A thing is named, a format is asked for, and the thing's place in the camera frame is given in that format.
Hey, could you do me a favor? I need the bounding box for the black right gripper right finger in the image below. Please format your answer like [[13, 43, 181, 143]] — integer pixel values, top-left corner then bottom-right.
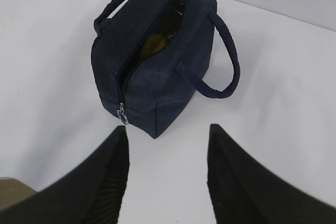
[[207, 124, 335, 223]]

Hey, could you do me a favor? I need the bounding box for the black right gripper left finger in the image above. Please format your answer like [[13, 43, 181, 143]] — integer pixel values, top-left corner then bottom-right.
[[1, 126, 130, 223]]

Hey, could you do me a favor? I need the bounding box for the dark navy fabric lunch bag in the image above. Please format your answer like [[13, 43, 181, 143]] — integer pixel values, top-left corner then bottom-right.
[[91, 0, 240, 138]]

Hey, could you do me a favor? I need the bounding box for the yellow toy fruit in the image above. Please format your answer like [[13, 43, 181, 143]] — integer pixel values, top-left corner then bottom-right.
[[139, 34, 168, 60]]

